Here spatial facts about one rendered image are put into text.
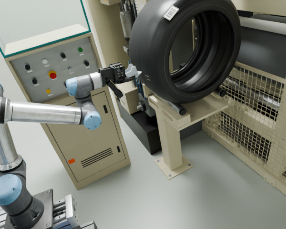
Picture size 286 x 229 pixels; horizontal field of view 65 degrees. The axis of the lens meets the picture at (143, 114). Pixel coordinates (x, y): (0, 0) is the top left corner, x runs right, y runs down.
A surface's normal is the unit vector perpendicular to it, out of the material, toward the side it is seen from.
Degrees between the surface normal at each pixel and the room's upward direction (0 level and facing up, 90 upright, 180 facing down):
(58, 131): 90
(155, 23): 49
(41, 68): 90
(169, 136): 90
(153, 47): 74
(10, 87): 90
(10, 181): 7
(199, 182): 0
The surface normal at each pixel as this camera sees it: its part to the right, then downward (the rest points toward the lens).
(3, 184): -0.11, -0.73
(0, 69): 0.31, 0.51
